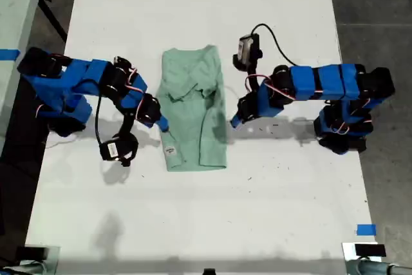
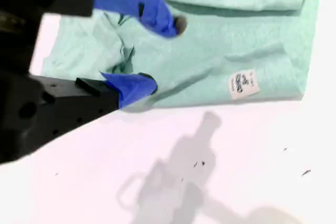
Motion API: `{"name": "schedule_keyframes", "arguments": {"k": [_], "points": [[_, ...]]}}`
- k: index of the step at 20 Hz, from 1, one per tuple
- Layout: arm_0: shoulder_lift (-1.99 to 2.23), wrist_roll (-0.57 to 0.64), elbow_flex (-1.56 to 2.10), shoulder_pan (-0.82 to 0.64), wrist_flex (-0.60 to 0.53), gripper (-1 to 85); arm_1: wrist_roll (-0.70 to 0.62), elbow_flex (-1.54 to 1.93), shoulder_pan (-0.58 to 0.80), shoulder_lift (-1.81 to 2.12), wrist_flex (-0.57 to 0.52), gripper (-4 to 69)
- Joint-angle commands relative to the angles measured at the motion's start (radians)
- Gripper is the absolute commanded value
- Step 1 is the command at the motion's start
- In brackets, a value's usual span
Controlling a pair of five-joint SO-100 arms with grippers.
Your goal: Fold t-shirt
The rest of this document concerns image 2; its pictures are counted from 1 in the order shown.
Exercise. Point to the pale green T-shirt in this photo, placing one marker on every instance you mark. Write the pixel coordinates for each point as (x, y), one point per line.
(223, 45)

